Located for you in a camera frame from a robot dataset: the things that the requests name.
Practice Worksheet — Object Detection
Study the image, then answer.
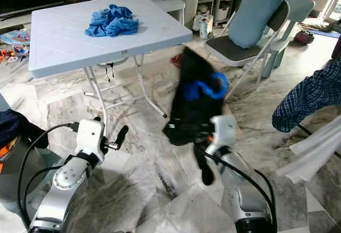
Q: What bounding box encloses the light blue kids chair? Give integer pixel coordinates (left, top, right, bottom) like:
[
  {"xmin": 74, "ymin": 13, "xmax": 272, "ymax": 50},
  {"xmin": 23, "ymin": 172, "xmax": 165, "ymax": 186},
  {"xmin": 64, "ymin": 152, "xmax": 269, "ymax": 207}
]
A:
[{"xmin": 0, "ymin": 93, "xmax": 56, "ymax": 229}]

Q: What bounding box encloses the white garment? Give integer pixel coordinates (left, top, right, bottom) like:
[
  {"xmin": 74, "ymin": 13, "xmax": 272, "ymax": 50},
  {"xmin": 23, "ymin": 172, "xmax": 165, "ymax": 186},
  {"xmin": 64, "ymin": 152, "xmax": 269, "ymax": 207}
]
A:
[{"xmin": 277, "ymin": 115, "xmax": 341, "ymax": 184}]

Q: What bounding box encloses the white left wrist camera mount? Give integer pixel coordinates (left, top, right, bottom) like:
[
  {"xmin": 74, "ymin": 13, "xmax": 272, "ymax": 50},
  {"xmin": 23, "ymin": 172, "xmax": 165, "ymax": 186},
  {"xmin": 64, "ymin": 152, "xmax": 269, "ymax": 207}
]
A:
[{"xmin": 76, "ymin": 118, "xmax": 106, "ymax": 162}]

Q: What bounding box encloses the white plastic bag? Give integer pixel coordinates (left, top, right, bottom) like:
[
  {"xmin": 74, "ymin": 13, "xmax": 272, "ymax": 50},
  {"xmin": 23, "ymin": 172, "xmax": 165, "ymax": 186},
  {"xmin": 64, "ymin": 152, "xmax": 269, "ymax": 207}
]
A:
[{"xmin": 193, "ymin": 12, "xmax": 214, "ymax": 39}]

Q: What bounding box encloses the blue baby bouncer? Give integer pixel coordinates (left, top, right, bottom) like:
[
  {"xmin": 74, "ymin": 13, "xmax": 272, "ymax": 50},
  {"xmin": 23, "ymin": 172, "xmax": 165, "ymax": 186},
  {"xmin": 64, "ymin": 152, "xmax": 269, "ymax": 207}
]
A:
[{"xmin": 0, "ymin": 29, "xmax": 31, "ymax": 58}]

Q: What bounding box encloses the black garment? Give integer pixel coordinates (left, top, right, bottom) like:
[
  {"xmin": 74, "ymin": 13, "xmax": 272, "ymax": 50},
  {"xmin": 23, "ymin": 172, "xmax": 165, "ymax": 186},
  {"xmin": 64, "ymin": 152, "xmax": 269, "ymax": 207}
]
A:
[{"xmin": 163, "ymin": 46, "xmax": 230, "ymax": 186}]

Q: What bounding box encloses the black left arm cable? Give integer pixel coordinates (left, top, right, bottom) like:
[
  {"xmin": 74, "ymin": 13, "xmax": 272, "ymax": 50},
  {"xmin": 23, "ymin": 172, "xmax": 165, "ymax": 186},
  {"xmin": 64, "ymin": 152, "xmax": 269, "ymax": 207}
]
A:
[{"xmin": 17, "ymin": 122, "xmax": 83, "ymax": 228}]

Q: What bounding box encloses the blue crumpled cloth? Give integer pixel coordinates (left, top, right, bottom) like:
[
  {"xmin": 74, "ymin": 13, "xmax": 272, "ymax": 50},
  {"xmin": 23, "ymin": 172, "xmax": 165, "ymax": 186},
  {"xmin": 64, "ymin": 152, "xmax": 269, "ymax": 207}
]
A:
[{"xmin": 84, "ymin": 4, "xmax": 140, "ymax": 38}]

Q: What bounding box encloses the orange garment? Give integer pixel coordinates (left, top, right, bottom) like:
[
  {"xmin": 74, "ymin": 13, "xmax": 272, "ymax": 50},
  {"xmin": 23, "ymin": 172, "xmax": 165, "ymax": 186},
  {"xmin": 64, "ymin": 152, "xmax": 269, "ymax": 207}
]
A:
[{"xmin": 0, "ymin": 141, "xmax": 15, "ymax": 159}]

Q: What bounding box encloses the dark red bag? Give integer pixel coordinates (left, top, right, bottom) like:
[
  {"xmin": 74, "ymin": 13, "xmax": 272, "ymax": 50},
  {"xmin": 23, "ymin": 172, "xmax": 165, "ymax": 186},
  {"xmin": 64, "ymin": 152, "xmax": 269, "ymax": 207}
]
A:
[{"xmin": 293, "ymin": 30, "xmax": 314, "ymax": 45}]

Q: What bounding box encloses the blue checked garment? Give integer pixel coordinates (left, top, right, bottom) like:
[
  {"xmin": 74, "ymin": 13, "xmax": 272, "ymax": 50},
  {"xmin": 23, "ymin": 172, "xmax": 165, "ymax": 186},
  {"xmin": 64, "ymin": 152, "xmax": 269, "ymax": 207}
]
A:
[{"xmin": 272, "ymin": 57, "xmax": 341, "ymax": 133}]

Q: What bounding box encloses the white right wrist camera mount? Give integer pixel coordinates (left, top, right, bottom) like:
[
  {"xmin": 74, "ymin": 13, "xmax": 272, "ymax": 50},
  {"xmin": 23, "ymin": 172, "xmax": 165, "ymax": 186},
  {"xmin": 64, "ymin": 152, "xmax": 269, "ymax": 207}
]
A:
[{"xmin": 210, "ymin": 115, "xmax": 238, "ymax": 154}]

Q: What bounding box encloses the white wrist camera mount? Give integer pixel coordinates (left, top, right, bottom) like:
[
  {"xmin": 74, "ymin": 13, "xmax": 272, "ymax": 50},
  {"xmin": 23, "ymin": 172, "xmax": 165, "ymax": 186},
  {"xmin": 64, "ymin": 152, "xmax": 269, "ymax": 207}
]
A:
[
  {"xmin": 210, "ymin": 115, "xmax": 238, "ymax": 154},
  {"xmin": 76, "ymin": 118, "xmax": 106, "ymax": 162}
]

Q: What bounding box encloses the small white side table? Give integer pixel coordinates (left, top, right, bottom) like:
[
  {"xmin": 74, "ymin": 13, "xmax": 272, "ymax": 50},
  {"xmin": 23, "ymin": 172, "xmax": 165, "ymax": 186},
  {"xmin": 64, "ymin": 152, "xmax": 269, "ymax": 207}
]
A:
[{"xmin": 123, "ymin": 0, "xmax": 187, "ymax": 20}]

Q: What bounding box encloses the blue grey cushion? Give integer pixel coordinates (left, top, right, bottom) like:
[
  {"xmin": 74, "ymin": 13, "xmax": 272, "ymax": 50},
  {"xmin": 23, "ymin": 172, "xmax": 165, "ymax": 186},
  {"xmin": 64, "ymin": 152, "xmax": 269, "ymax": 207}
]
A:
[{"xmin": 228, "ymin": 0, "xmax": 287, "ymax": 49}]

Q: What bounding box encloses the red cloth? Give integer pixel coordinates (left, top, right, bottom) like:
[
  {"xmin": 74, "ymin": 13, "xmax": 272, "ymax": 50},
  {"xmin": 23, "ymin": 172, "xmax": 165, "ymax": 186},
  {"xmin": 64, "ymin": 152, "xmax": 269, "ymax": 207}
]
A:
[{"xmin": 170, "ymin": 53, "xmax": 184, "ymax": 67}]

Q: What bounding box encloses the grey folding chair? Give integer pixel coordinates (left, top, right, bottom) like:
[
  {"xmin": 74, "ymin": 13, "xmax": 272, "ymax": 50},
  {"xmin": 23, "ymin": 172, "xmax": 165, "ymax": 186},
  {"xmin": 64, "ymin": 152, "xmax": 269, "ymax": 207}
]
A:
[{"xmin": 204, "ymin": 0, "xmax": 316, "ymax": 82}]

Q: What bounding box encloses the blue plastic hanger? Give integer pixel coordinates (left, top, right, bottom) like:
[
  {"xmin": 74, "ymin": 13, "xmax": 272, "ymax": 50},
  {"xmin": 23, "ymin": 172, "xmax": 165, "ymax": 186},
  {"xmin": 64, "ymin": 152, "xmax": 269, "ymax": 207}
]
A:
[{"xmin": 183, "ymin": 72, "xmax": 230, "ymax": 101}]

